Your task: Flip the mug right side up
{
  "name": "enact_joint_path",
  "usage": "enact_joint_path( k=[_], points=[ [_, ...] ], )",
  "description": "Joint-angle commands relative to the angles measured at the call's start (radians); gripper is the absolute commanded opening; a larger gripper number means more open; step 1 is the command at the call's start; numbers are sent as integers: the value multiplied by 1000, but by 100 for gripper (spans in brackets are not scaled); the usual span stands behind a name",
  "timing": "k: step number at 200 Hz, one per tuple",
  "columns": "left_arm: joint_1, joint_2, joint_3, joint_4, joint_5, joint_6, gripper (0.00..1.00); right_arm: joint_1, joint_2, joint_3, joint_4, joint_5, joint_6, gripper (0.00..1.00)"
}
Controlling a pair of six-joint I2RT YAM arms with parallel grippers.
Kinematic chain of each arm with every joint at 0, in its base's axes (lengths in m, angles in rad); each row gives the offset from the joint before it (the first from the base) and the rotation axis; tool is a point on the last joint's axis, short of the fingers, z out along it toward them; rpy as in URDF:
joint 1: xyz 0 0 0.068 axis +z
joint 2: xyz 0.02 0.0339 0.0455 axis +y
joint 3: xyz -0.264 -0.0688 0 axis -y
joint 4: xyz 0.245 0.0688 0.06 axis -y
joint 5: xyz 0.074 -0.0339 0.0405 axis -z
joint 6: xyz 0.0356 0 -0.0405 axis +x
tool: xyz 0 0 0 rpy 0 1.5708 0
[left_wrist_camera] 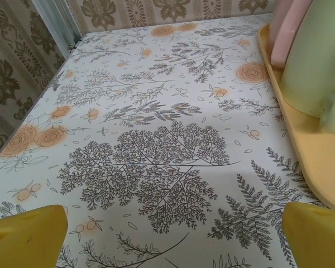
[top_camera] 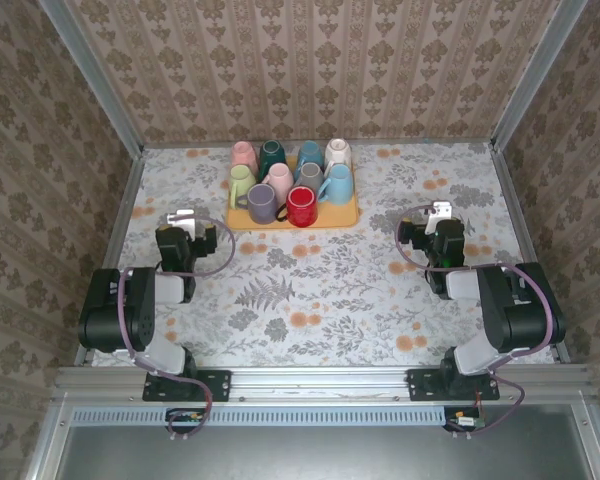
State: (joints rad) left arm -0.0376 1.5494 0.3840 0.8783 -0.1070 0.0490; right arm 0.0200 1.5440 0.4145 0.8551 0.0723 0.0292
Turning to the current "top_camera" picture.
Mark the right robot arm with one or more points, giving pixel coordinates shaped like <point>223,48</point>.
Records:
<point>510,310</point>

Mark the red mug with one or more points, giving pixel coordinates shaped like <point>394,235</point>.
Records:
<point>301,206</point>

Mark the aluminium frame post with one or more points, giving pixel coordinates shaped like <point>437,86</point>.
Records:
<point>535,70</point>
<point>90,75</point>

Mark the light blue mug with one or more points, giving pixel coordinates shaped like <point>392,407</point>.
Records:
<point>339,185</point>

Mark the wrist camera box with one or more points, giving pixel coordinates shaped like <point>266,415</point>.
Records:
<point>442,215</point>
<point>182,220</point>

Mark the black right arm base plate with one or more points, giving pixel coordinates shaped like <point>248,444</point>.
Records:
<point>420,387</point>

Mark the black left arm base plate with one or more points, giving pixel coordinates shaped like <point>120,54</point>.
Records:
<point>220,385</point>

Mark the small circuit board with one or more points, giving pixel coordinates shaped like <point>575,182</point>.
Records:
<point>465,421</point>
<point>187,417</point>

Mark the white fluted mug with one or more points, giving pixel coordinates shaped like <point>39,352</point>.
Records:
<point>338,152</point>

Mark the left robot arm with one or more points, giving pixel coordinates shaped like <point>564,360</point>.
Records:
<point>140,310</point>

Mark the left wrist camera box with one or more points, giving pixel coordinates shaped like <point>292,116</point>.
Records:
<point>182,220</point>

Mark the grey mug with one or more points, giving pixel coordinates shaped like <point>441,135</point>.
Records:
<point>310,176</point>

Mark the dark green mug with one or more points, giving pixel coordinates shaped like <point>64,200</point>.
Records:
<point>272,155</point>

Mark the grey metal panel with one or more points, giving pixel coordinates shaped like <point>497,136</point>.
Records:
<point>330,455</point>

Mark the pale pink mug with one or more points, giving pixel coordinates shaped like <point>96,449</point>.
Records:
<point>279,177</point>

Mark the light green mug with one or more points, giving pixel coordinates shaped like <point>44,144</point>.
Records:
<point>241,180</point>

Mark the teal blue mug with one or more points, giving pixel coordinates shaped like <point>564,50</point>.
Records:
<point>310,154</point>

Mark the purple mug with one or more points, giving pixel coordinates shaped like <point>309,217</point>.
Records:
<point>262,202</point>

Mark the aluminium table side rail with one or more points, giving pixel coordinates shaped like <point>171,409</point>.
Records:
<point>111,255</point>
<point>527,250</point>

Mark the yellow tray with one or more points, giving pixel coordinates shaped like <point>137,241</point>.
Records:
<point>340,217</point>

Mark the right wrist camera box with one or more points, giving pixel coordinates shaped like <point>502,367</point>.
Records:
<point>442,215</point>

